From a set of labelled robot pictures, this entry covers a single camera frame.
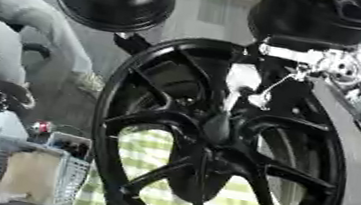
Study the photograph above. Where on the person's hand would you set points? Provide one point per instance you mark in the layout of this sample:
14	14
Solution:
0	91

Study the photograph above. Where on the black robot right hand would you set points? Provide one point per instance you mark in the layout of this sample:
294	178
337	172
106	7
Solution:
288	92

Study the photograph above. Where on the black spoked wheel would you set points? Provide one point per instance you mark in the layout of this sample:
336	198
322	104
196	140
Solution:
187	122

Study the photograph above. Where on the black wheel stand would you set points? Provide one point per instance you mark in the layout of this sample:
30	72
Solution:
132	44

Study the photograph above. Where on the red can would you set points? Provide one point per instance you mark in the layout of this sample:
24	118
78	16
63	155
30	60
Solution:
41	127

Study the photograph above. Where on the person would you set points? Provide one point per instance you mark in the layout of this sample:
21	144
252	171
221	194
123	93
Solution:
7	16

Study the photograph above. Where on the small grey plastic crate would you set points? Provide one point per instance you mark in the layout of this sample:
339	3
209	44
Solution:
69	144

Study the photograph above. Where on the tan cardboard piece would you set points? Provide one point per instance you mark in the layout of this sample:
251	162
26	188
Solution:
29	176

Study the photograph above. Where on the pale grey plastic crate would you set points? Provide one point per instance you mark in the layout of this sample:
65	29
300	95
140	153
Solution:
70	180

